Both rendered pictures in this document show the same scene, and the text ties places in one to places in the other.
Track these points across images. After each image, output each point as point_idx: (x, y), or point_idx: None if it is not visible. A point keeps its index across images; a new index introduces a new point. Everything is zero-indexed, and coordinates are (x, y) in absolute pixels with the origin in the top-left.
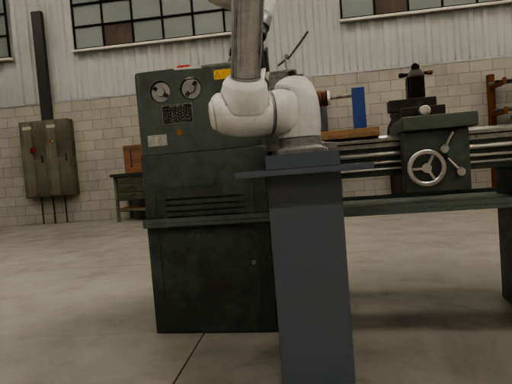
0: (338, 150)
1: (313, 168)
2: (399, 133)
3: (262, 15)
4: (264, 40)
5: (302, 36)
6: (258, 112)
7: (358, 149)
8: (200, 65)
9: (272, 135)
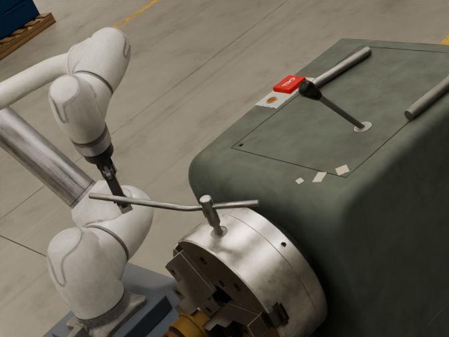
0: (51, 332)
1: (66, 315)
2: None
3: (17, 161)
4: (97, 163)
5: (111, 195)
6: None
7: None
8: (256, 103)
9: (325, 319)
